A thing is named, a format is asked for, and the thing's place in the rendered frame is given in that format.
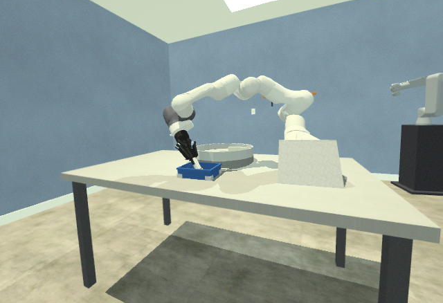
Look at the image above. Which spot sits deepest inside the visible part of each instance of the blue shallow tray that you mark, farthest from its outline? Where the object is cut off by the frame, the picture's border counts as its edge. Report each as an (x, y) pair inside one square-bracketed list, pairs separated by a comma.
[(209, 171)]

